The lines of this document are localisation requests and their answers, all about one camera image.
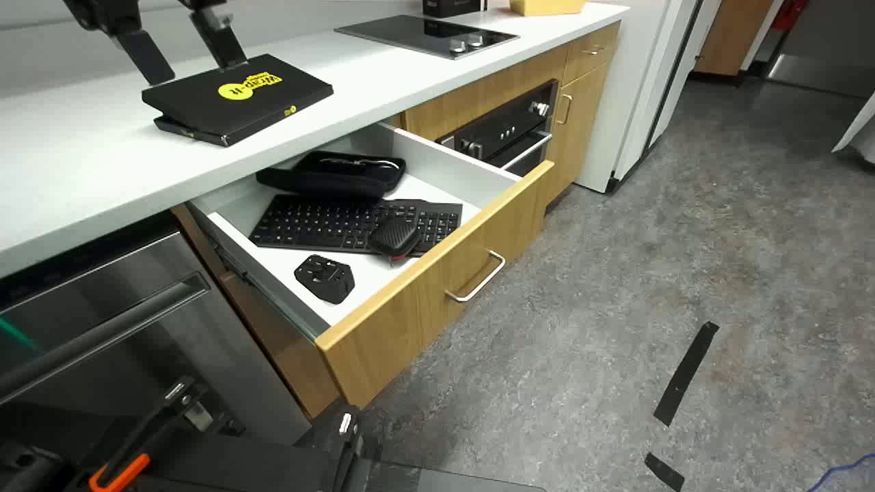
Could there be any long black tape strip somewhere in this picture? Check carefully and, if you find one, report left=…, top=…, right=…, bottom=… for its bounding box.
left=655, top=322, right=719, bottom=427

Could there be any black built-in oven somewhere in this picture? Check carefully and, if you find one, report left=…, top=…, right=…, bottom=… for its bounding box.
left=440, top=80, right=559, bottom=174

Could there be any silver drawer handle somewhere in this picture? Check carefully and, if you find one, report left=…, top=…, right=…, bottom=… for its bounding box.
left=446, top=250, right=509, bottom=304

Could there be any wooden right cabinet door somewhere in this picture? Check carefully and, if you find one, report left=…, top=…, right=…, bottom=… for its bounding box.
left=547, top=25, right=621, bottom=203

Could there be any stainless steel dishwasher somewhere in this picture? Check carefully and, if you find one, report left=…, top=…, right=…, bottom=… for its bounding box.
left=0, top=213, right=308, bottom=444

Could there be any wooden drawer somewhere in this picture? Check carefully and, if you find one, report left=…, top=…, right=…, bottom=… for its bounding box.
left=191, top=125, right=552, bottom=408

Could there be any black induction cooktop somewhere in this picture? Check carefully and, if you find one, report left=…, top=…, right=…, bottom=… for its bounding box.
left=342, top=13, right=513, bottom=57

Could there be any blue cable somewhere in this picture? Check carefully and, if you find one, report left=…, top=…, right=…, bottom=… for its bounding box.
left=807, top=450, right=875, bottom=492

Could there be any wooden lower cabinet door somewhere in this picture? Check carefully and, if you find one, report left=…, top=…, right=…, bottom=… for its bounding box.
left=172, top=206, right=340, bottom=418

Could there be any black pouch bag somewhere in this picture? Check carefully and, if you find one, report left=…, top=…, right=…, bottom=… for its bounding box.
left=258, top=151, right=407, bottom=196

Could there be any small black phone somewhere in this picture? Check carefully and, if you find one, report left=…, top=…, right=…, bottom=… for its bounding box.
left=370, top=219, right=418, bottom=258

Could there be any black box yellow logo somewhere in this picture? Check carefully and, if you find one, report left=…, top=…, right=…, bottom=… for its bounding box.
left=142, top=54, right=335, bottom=148

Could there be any orange black clamp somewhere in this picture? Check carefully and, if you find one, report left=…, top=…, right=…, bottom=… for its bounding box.
left=89, top=377, right=202, bottom=492

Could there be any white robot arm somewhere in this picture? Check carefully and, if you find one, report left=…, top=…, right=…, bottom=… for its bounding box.
left=64, top=0, right=246, bottom=84

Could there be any white refrigerator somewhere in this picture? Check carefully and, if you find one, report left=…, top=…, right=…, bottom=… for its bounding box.
left=577, top=0, right=714, bottom=191

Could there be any black keyboard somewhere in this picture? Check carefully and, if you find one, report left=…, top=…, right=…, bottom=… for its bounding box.
left=249, top=194, right=462, bottom=258

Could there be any black power adapter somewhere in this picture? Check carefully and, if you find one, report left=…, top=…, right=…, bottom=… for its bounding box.
left=295, top=254, right=355, bottom=304

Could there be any wooden cabinet door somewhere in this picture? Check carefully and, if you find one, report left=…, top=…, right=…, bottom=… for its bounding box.
left=547, top=25, right=621, bottom=203
left=172, top=206, right=340, bottom=418

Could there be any short black tape strip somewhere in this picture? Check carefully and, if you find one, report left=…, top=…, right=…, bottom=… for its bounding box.
left=647, top=455, right=685, bottom=492

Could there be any wooden box on counter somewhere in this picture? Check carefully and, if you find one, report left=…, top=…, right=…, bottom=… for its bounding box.
left=509, top=0, right=587, bottom=16

